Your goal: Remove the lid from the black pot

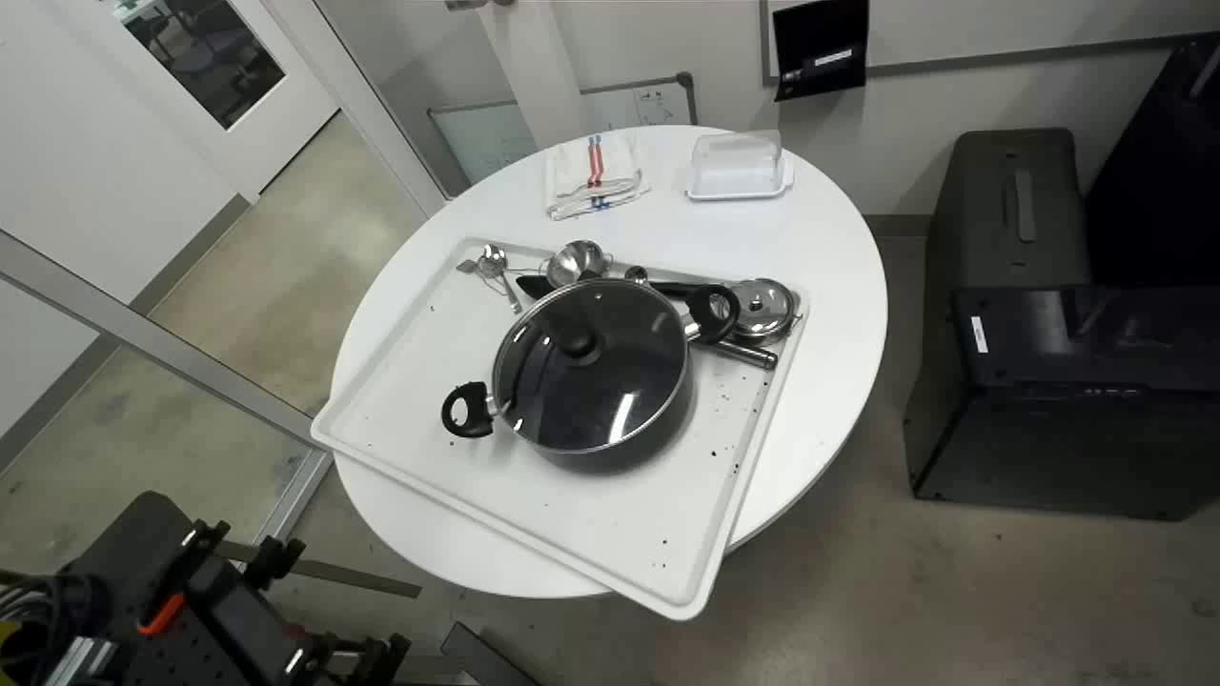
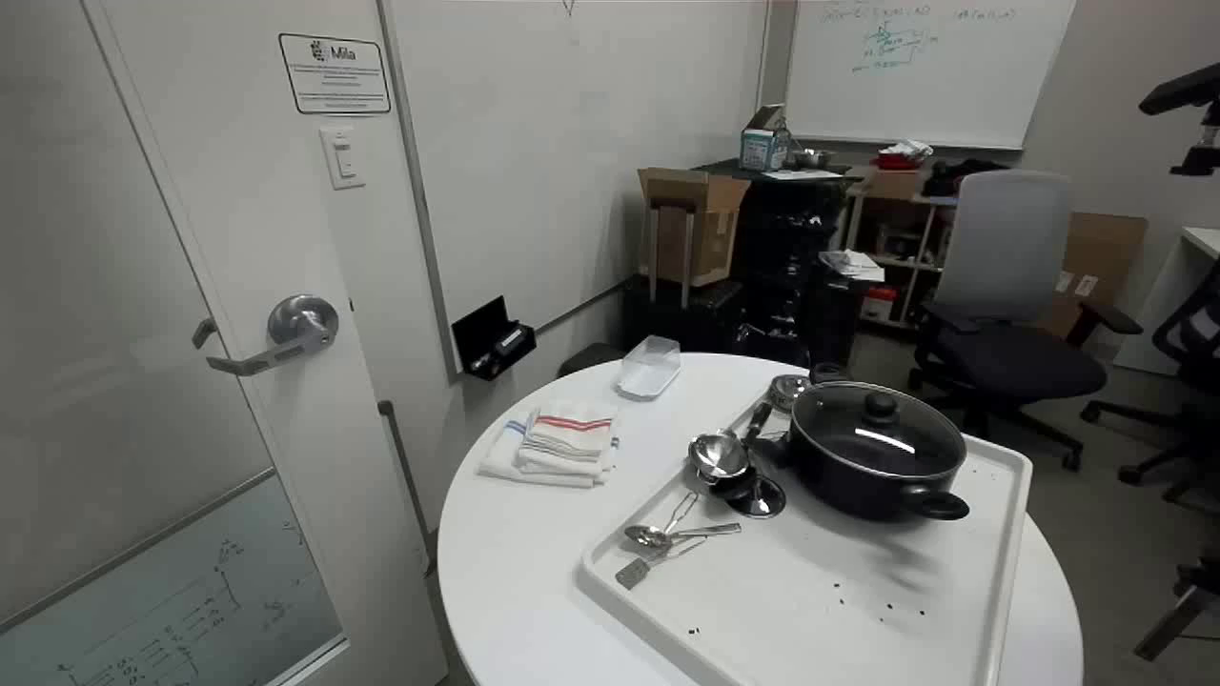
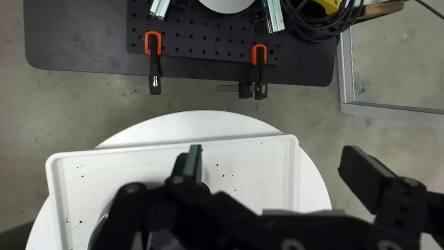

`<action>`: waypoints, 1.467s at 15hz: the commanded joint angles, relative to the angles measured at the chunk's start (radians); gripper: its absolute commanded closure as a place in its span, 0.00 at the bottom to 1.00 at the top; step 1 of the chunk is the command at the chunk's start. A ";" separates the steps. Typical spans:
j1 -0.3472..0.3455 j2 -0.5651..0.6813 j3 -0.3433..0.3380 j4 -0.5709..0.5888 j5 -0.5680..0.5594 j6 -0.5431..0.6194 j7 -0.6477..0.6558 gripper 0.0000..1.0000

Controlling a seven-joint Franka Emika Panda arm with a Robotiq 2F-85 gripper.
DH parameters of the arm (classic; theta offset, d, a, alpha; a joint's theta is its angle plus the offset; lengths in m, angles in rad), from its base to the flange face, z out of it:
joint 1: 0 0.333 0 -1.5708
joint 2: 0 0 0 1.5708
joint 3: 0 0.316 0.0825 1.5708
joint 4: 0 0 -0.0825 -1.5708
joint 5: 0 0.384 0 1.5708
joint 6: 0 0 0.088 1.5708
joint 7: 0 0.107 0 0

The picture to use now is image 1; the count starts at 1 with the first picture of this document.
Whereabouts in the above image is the glass pot lid black knob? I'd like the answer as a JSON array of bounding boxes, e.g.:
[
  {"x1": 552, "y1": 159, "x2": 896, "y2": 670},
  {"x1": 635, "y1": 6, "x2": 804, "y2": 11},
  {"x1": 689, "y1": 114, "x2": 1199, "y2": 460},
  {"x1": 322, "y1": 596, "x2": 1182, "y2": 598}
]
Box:
[{"x1": 487, "y1": 276, "x2": 697, "y2": 457}]

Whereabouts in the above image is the small steel measuring cup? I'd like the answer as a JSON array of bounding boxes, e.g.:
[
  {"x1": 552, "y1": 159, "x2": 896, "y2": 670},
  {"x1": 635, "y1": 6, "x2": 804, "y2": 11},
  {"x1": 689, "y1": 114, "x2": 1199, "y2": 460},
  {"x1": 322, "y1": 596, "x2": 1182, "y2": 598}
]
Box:
[{"x1": 552, "y1": 236, "x2": 613, "y2": 285}]

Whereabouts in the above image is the steel measuring spoon set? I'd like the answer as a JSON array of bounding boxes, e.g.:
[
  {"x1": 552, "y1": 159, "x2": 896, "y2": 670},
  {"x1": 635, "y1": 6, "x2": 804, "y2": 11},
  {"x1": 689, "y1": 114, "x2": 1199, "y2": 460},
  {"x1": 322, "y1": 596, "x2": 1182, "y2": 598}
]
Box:
[{"x1": 454, "y1": 242, "x2": 527, "y2": 318}]

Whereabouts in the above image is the large steel measuring cup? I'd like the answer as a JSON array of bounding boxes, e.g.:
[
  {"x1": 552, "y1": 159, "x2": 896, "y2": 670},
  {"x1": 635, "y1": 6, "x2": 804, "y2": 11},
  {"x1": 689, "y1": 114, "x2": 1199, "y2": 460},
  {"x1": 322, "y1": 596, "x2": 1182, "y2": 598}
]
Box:
[{"x1": 693, "y1": 276, "x2": 804, "y2": 375}]

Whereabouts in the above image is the folded white towel red stripe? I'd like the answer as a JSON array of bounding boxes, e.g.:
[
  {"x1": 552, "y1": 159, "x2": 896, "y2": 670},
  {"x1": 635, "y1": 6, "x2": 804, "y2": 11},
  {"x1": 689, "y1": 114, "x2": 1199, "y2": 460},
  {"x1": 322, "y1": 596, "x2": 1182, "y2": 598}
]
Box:
[{"x1": 541, "y1": 130, "x2": 655, "y2": 225}]

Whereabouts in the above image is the white plastic tray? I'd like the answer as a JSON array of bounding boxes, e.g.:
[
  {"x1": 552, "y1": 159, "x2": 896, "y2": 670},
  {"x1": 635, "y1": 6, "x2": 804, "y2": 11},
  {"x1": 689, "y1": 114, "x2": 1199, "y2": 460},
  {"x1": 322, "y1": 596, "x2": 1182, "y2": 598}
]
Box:
[{"x1": 311, "y1": 234, "x2": 812, "y2": 627}]

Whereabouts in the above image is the clear plastic container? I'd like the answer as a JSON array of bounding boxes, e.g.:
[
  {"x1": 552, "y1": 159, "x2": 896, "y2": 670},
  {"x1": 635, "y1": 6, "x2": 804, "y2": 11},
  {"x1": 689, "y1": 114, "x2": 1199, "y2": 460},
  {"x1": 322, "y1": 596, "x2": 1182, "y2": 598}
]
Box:
[{"x1": 678, "y1": 125, "x2": 797, "y2": 206}]

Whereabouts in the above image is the black marker holder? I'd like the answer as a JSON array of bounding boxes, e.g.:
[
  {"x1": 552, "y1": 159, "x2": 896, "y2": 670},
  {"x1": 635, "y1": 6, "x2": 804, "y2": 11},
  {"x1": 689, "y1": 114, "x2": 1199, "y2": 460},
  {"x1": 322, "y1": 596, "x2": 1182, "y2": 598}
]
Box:
[{"x1": 769, "y1": 0, "x2": 877, "y2": 103}]

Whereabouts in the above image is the black cabinet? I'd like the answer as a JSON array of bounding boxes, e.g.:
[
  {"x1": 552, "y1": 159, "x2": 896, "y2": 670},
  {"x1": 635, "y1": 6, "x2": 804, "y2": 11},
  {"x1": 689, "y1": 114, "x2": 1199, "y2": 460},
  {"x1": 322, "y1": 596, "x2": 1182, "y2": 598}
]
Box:
[{"x1": 901, "y1": 125, "x2": 1220, "y2": 525}]

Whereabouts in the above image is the white door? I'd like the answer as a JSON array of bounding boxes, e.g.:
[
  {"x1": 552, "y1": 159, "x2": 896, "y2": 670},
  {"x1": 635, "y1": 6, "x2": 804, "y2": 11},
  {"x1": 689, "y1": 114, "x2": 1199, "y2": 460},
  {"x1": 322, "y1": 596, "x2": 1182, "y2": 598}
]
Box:
[{"x1": 49, "y1": 0, "x2": 345, "y2": 206}]

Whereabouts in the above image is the black robot stand with clamps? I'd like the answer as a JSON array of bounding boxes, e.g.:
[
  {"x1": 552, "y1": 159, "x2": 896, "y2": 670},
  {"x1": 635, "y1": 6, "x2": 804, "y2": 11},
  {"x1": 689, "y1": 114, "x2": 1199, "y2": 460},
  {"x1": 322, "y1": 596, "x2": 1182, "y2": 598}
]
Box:
[{"x1": 0, "y1": 490, "x2": 416, "y2": 686}]

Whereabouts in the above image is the black pot with loop handles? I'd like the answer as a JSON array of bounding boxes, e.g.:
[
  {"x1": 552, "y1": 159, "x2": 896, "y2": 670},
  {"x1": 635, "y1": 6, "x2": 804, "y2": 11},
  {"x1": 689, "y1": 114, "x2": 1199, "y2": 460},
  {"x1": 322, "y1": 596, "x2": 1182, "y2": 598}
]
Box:
[{"x1": 439, "y1": 269, "x2": 744, "y2": 473}]

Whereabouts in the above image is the wall whiteboard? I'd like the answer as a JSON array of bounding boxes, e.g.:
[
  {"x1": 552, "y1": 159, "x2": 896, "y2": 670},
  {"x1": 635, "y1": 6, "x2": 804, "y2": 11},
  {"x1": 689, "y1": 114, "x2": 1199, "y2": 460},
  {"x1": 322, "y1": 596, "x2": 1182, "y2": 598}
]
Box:
[{"x1": 759, "y1": 0, "x2": 1220, "y2": 84}]

